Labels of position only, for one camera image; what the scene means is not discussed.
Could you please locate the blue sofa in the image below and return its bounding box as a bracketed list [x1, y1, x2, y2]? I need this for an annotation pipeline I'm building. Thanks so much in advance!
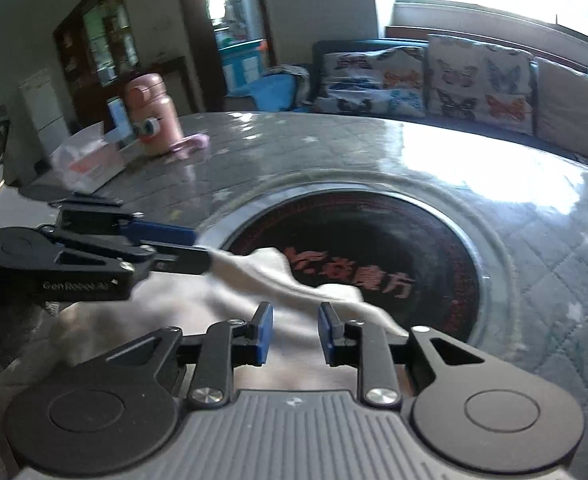
[226, 34, 588, 165]

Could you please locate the grey blanket on sofa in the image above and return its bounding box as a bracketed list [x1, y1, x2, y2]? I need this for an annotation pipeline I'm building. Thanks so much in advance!
[269, 64, 312, 110]

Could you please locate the butterfly cushion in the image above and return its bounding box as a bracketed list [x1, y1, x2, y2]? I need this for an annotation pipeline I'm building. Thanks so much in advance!
[314, 46, 426, 118]
[428, 35, 534, 136]

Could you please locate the dark wooden cabinet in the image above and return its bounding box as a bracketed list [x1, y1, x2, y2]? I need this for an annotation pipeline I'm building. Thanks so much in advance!
[53, 0, 198, 132]

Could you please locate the plain beige cushion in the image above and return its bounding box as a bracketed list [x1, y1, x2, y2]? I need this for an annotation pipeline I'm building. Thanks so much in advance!
[536, 58, 588, 157]

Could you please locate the quilted star tablecloth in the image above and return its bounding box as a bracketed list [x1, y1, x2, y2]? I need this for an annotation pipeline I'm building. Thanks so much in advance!
[20, 112, 588, 479]

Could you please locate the white refrigerator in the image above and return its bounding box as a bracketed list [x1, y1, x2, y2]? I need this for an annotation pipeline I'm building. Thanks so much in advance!
[20, 68, 70, 156]

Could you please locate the cream sweatshirt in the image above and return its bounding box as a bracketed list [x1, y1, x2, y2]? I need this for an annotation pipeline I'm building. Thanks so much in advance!
[50, 248, 405, 390]

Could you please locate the left butterfly cushion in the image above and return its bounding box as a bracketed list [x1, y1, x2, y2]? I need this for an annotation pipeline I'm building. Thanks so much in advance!
[314, 46, 426, 118]

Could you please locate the white tissue pack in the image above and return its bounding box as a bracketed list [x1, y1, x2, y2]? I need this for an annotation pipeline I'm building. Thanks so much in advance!
[50, 122, 126, 194]

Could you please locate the pink cartoon water bottle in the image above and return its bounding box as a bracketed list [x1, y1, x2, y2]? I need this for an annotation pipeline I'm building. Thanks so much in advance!
[125, 73, 183, 157]

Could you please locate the pink bottle strap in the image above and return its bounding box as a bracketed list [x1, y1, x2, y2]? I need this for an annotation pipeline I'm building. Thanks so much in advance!
[166, 131, 211, 158]

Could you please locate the middle butterfly cushion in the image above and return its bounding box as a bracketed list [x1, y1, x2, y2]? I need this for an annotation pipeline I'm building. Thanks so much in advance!
[428, 35, 534, 136]

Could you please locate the round induction cooktop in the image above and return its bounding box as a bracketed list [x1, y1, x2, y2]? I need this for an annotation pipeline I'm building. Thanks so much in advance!
[195, 173, 518, 356]

